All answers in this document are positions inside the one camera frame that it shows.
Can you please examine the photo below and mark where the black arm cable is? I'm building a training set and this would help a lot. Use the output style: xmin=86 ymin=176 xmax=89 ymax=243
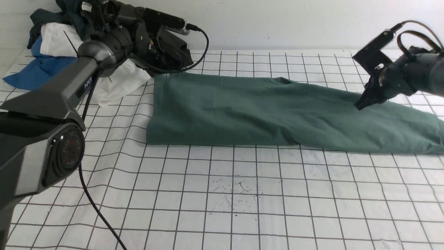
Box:
xmin=78 ymin=24 xmax=210 ymax=250
xmin=390 ymin=20 xmax=444 ymax=56

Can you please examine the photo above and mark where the dark navy shirt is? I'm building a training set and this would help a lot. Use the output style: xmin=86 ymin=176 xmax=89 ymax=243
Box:
xmin=27 ymin=0 xmax=97 ymax=49

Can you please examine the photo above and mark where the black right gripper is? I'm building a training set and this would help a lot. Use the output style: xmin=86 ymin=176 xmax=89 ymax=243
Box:
xmin=353 ymin=66 xmax=395 ymax=111

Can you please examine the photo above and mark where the green long-sleeve top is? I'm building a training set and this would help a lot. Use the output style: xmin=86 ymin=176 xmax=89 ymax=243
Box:
xmin=146 ymin=73 xmax=444 ymax=155

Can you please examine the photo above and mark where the dark olive shirt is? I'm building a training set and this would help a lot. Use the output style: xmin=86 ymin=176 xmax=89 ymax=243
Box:
xmin=154 ymin=30 xmax=194 ymax=71

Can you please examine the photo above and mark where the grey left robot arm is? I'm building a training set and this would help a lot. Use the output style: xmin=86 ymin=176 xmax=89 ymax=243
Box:
xmin=0 ymin=15 xmax=173 ymax=250

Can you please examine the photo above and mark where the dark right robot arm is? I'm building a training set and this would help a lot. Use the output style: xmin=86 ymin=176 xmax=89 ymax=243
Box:
xmin=353 ymin=46 xmax=444 ymax=110

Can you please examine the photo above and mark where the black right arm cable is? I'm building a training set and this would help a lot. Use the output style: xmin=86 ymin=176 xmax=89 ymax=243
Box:
xmin=390 ymin=20 xmax=444 ymax=56

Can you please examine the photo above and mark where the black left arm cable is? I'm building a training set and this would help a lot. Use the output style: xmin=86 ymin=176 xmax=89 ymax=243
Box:
xmin=78 ymin=24 xmax=210 ymax=250

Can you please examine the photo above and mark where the blue shirt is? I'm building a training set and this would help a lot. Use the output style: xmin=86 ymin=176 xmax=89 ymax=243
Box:
xmin=3 ymin=35 xmax=76 ymax=91

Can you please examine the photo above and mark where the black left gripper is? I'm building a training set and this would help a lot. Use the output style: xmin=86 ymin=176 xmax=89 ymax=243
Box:
xmin=134 ymin=21 xmax=173 ymax=72

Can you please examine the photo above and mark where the white shirt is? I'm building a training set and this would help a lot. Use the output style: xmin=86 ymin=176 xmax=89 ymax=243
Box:
xmin=40 ymin=23 xmax=151 ymax=107

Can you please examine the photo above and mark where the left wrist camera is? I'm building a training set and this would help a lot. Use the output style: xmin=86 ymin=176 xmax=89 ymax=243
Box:
xmin=143 ymin=8 xmax=190 ymax=35

